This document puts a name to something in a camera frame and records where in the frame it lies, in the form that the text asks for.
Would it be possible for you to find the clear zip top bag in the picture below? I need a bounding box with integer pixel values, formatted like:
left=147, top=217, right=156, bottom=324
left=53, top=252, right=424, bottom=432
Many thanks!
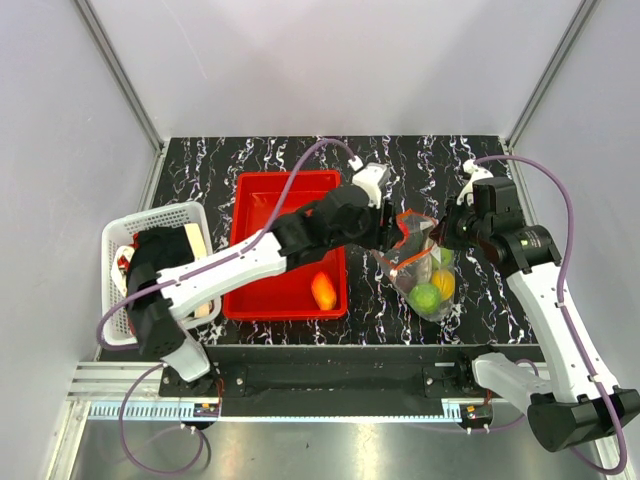
left=374, top=210, right=456, bottom=323

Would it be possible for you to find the orange fake mango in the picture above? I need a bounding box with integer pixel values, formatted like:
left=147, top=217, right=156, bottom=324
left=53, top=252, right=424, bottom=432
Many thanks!
left=311, top=272, right=337, bottom=311

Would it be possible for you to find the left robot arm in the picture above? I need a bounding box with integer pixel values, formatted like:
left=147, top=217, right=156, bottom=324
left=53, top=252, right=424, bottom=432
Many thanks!
left=126, top=184, right=405, bottom=396

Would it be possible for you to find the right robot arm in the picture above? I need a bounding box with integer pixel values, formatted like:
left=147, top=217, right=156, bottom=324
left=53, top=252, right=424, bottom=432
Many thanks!
left=430, top=177, right=639, bottom=452

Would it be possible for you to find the green fake lime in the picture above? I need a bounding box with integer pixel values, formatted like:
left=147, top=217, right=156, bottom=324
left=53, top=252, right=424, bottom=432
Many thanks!
left=433, top=247, right=454, bottom=269

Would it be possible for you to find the grey fake fish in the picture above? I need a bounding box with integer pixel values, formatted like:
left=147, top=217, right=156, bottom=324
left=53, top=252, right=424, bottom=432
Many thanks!
left=412, top=239, right=434, bottom=281

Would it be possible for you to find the yellow fake lemon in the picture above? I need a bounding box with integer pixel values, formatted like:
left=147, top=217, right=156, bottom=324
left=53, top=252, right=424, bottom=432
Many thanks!
left=431, top=269, right=455, bottom=301

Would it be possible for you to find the green fake custard apple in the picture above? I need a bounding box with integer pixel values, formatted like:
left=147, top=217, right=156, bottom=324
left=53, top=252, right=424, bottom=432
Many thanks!
left=408, top=283, right=441, bottom=315

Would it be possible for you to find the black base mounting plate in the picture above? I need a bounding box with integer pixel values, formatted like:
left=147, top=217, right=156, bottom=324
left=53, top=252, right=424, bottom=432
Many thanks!
left=159, top=345, right=542, bottom=421

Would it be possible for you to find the black cloth in basket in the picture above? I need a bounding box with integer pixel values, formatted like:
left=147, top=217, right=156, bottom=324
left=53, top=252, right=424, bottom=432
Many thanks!
left=127, top=227, right=199, bottom=321

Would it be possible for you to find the white plastic basket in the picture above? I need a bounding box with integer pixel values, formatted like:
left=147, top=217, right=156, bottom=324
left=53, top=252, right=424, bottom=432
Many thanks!
left=101, top=201, right=222, bottom=350

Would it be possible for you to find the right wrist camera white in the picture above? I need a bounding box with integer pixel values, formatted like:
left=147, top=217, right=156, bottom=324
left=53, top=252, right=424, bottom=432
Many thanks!
left=456, top=160, right=493, bottom=206

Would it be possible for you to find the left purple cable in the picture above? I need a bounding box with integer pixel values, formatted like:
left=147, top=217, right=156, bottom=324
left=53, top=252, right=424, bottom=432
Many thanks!
left=94, top=137, right=364, bottom=476

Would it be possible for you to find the purple cable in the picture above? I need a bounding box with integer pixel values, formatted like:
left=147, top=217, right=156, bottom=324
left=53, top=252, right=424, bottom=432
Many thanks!
left=94, top=137, right=364, bottom=476
left=467, top=153, right=629, bottom=476

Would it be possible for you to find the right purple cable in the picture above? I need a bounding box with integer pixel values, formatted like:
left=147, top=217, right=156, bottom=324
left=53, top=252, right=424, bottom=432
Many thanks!
left=467, top=153, right=629, bottom=476

